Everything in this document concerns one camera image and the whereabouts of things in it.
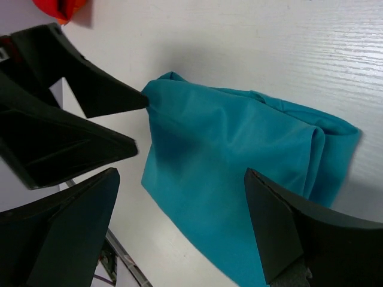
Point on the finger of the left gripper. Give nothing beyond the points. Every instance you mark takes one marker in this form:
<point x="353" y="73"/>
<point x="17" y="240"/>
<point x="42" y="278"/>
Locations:
<point x="49" y="56"/>
<point x="45" y="145"/>

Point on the orange folded t-shirt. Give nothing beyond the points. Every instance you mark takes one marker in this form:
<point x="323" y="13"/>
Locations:
<point x="62" y="22"/>

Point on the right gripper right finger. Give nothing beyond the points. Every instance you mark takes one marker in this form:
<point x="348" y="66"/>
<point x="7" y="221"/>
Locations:
<point x="302" y="243"/>

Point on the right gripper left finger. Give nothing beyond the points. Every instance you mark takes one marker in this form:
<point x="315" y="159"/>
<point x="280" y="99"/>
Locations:
<point x="57" y="240"/>

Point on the red folded t-shirt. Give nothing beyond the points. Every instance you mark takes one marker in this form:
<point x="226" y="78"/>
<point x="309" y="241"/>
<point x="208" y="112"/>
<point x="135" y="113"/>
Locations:
<point x="60" y="9"/>

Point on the teal t-shirt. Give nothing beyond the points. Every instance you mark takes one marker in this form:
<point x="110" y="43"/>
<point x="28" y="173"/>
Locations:
<point x="203" y="141"/>

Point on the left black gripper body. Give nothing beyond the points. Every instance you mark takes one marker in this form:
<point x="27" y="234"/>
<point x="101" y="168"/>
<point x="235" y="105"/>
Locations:
<point x="17" y="69"/>

